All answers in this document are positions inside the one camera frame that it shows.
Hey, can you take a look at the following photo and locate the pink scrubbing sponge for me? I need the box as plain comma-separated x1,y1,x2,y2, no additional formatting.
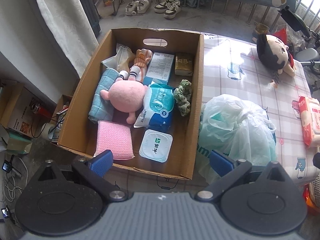
93,121,135,160

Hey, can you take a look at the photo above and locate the black white sneaker left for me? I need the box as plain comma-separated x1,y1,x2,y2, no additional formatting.
153,0,174,14

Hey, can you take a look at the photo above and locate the white shoe right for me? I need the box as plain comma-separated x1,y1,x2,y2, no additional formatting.
136,0,150,15

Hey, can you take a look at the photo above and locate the light blue box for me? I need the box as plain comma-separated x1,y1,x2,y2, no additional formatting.
143,52,175,85

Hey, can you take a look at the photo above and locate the pink wet wipes pack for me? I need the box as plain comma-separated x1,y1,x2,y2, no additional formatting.
298,96,320,147

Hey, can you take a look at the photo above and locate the brown cardboard box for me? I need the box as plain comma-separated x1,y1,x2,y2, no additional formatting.
57,28,204,180

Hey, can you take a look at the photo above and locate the black white sneaker right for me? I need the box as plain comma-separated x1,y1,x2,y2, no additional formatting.
164,0,181,20

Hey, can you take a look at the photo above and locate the black suitcase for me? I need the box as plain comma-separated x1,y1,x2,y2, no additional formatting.
80,0,101,37

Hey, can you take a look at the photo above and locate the red canister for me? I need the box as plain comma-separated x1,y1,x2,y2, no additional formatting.
30,102,52,119

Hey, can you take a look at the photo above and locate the small cardboard box of items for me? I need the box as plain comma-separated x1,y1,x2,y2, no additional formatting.
48,95,72,144

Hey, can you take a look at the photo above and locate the green white scrunchie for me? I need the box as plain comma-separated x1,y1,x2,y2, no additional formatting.
174,79,192,117

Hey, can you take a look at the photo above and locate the large printed cardboard box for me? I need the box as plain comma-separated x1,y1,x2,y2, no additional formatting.
1,81,52,138

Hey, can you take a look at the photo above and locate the white plastic bag blue print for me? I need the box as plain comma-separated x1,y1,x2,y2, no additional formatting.
195,94,277,184

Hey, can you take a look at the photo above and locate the black white sneaker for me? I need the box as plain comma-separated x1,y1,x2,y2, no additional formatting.
164,0,181,20
153,0,174,14

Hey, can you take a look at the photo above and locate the light blue towel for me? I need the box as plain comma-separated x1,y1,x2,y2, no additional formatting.
87,67,121,125

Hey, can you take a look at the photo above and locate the white shoe left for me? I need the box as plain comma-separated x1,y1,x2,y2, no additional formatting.
125,1,138,16

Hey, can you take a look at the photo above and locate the clear bag of yellow contents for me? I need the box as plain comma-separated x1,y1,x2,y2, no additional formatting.
101,43,136,73

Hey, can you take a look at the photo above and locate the pink plush toy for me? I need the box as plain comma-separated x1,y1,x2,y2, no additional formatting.
100,70,148,125

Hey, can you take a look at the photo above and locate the white shoe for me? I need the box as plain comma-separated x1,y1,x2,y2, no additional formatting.
125,1,138,16
136,0,150,15

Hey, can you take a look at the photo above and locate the black exercise bike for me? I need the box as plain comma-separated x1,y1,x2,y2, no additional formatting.
279,5,319,94

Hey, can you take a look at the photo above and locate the black-haired plush doll red scarf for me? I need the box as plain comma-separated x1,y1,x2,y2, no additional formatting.
256,34,297,77

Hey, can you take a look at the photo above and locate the white round-cornered lidded cup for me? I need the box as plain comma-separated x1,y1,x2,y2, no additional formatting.
139,129,173,163

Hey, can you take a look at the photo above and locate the blue white tissue pack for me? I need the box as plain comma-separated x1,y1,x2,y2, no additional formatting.
133,82,175,132

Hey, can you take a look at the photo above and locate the white curtain cloth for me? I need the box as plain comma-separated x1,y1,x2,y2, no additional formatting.
36,0,98,77

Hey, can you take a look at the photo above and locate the plaid floral tablecloth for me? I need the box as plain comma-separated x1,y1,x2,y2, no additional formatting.
201,33,319,185

